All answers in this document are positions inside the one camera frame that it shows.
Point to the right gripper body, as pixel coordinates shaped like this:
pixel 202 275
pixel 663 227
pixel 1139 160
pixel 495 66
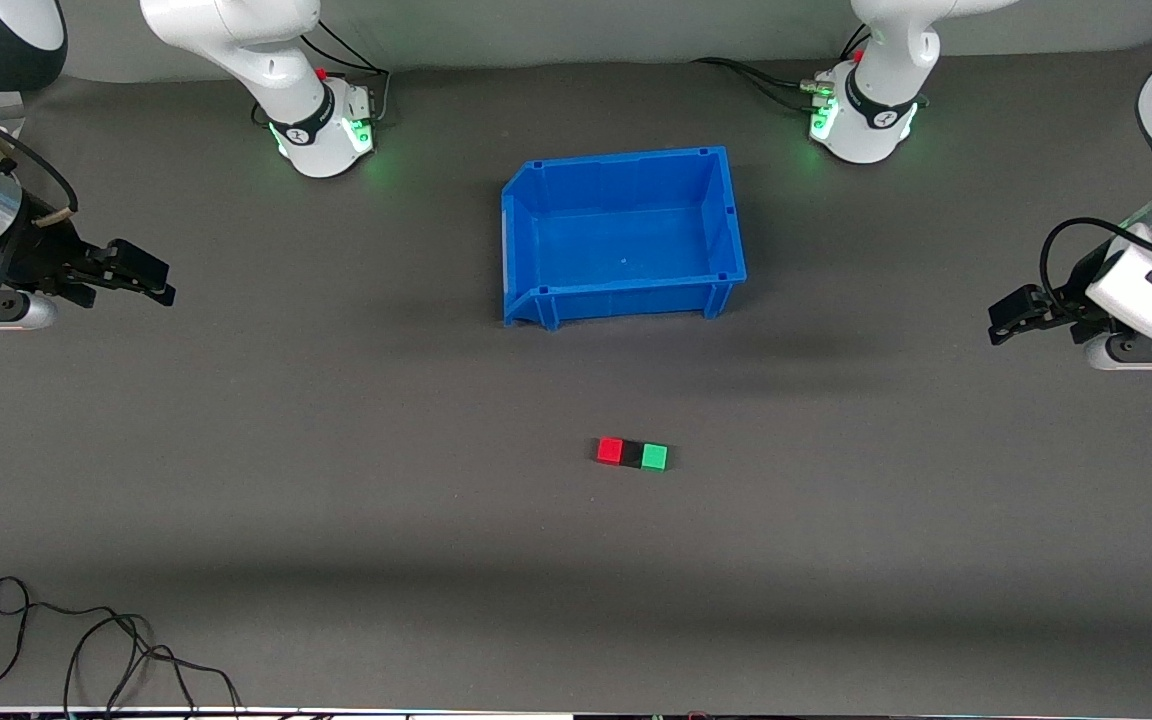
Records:
pixel 39 252

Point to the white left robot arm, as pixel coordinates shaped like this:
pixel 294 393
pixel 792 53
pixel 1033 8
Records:
pixel 876 110

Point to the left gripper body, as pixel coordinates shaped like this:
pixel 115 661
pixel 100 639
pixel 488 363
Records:
pixel 1074 299

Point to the blue plastic storage bin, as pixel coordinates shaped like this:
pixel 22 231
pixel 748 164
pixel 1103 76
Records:
pixel 626 240

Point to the black cube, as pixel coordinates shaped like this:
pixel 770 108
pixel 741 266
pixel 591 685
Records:
pixel 633 454

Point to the green cube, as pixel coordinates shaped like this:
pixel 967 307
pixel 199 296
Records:
pixel 654 457

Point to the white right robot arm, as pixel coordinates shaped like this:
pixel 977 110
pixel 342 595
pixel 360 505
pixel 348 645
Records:
pixel 266 60

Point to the red cube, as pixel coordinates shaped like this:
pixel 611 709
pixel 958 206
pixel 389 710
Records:
pixel 610 451

